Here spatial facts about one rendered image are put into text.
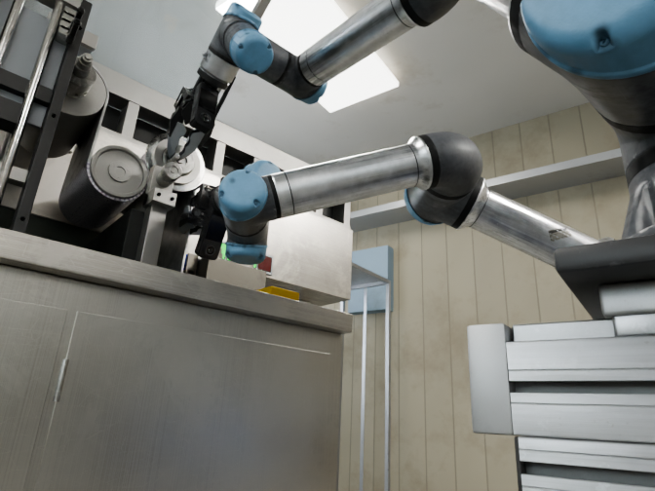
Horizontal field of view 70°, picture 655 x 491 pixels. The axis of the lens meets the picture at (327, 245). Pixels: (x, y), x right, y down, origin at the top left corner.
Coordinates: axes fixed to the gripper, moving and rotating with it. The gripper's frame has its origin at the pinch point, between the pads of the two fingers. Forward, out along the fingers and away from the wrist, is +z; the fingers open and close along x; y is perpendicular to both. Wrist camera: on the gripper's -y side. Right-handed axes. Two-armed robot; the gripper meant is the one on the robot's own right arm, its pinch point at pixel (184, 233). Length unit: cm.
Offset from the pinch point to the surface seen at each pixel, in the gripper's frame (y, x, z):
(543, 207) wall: 118, -286, 37
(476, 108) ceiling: 197, -242, 61
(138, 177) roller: 8.6, 13.7, -2.3
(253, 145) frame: 53, -33, 31
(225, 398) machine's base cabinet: -37.8, 0.2, -29.2
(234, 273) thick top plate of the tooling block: -8.7, -11.0, -6.4
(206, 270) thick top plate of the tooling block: -9.6, -4.0, -5.9
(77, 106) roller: 19.9, 29.0, -1.9
